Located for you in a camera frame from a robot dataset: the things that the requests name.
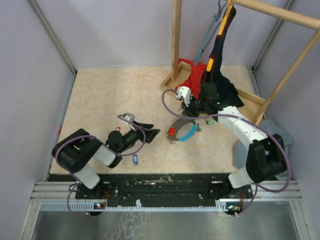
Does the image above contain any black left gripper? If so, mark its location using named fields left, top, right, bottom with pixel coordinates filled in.
left=118, top=120, right=161, bottom=153

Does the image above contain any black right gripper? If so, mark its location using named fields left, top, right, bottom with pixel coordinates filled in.
left=181, top=95, right=208, bottom=120

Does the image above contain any large keyring with blue grip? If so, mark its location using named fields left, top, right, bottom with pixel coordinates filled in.
left=166, top=117, right=202, bottom=144

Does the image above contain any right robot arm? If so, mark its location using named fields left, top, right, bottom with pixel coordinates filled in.
left=177, top=83, right=287, bottom=198

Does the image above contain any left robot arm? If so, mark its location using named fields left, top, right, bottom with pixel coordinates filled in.
left=51, top=121, right=161, bottom=199

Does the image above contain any green tag key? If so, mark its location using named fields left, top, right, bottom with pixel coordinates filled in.
left=206, top=119, right=216, bottom=126

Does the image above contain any red t-shirt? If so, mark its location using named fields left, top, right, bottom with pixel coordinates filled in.
left=174, top=58, right=207, bottom=100

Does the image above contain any navy jersey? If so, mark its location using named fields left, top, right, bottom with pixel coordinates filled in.
left=199, top=4, right=245, bottom=108

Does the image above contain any blue tag key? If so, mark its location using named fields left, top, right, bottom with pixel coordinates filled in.
left=132, top=154, right=143, bottom=167

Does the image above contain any wooden clothes rack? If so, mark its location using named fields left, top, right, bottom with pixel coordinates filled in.
left=159, top=0, right=320, bottom=131

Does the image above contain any light blue t-shirt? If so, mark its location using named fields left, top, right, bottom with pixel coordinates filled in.
left=234, top=119, right=293, bottom=183

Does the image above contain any grey-blue hanger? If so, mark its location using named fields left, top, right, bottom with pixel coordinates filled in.
left=194, top=0, right=227, bottom=66

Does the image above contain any yellow hanger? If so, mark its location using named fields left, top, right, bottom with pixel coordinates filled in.
left=206, top=0, right=233, bottom=72

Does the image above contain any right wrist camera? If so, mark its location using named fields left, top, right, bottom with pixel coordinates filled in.
left=176, top=86, right=192, bottom=107

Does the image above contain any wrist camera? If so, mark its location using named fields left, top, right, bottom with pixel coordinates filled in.
left=123, top=112, right=135, bottom=124
left=176, top=86, right=192, bottom=107

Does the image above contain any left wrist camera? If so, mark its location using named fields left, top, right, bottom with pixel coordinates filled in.
left=123, top=112, right=135, bottom=124

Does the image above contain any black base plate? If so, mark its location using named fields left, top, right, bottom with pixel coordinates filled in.
left=47, top=172, right=253, bottom=208

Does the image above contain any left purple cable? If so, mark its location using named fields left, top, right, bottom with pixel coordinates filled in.
left=55, top=114, right=147, bottom=218

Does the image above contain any purple cable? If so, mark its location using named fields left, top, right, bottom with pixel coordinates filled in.
left=55, top=114, right=147, bottom=218
left=161, top=89, right=293, bottom=217

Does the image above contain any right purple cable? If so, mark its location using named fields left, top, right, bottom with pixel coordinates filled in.
left=161, top=89, right=293, bottom=217

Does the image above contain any white cable duct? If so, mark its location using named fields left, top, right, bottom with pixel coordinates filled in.
left=39, top=199, right=251, bottom=211

